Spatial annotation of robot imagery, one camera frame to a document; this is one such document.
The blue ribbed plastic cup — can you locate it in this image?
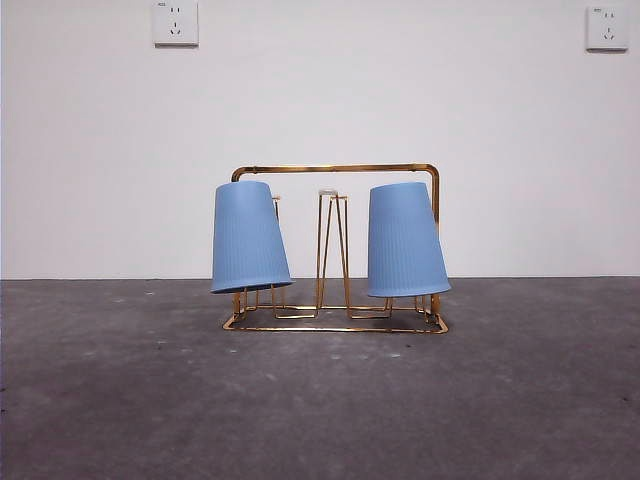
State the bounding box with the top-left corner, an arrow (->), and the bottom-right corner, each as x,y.
366,181 -> 452,299
209,181 -> 295,295

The gold wire cup rack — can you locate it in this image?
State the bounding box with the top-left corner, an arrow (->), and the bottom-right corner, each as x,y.
221,162 -> 450,333

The white wall socket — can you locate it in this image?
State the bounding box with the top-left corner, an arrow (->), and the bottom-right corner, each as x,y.
585,4 -> 630,52
153,0 -> 200,49

